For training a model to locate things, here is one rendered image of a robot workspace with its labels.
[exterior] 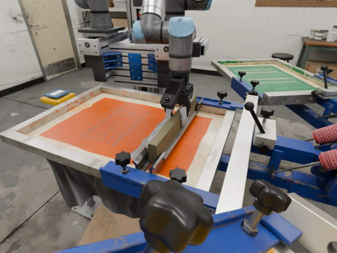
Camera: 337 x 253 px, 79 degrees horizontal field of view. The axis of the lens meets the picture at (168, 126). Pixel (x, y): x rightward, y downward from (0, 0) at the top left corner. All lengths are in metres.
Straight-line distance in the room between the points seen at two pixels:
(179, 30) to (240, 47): 3.89
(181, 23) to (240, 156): 0.41
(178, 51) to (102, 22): 0.91
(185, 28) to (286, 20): 3.85
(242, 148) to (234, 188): 0.17
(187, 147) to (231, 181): 0.27
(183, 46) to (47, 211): 1.68
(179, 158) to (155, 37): 0.43
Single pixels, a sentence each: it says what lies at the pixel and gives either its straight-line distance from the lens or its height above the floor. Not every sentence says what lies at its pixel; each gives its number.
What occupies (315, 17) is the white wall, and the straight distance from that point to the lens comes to 4.48.
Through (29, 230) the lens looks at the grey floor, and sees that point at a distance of 1.94.
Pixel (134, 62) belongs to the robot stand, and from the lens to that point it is 1.42.
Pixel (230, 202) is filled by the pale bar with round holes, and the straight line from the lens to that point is 0.49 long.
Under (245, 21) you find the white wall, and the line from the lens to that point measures 4.44.
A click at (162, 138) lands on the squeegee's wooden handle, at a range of 0.62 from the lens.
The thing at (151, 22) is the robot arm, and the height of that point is 1.35.
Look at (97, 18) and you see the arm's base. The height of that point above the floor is 1.32.
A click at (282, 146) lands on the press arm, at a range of 0.71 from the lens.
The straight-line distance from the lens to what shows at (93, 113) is 1.04.
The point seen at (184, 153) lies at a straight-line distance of 0.73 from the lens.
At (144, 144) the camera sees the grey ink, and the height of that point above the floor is 0.96.
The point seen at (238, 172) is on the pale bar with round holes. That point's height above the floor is 1.04.
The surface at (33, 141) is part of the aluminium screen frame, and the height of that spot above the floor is 0.99.
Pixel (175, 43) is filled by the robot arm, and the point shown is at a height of 1.30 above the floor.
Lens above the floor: 1.42
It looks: 32 degrees down
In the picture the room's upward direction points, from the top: straight up
